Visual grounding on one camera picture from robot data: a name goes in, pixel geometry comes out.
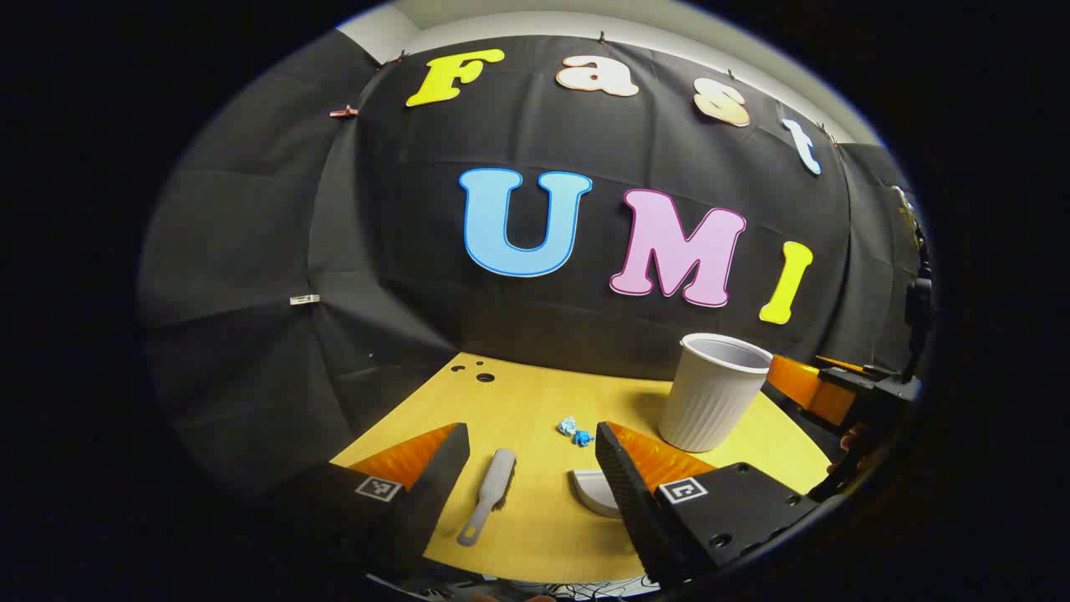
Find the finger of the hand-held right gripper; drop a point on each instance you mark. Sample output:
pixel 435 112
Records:
pixel 869 383
pixel 807 389

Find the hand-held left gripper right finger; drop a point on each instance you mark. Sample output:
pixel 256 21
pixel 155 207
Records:
pixel 623 485

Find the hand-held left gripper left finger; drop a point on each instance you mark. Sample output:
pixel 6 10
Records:
pixel 443 477

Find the grey dustpan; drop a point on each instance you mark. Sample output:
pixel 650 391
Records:
pixel 593 495

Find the small grey broom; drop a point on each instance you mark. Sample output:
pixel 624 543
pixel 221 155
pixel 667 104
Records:
pixel 500 472

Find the light blue paper ball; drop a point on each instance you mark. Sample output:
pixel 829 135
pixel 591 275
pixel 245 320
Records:
pixel 568 425

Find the white ribbed garbage bin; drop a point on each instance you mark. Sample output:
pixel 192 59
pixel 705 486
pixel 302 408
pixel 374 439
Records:
pixel 710 401

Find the wooden desktop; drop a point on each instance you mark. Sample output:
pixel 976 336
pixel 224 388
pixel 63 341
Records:
pixel 535 401

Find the black stand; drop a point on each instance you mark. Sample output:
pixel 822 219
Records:
pixel 918 293

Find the white cloth clip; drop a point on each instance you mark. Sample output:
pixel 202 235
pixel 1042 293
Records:
pixel 304 298

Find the copper cloth clip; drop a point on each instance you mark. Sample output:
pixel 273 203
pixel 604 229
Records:
pixel 343 111

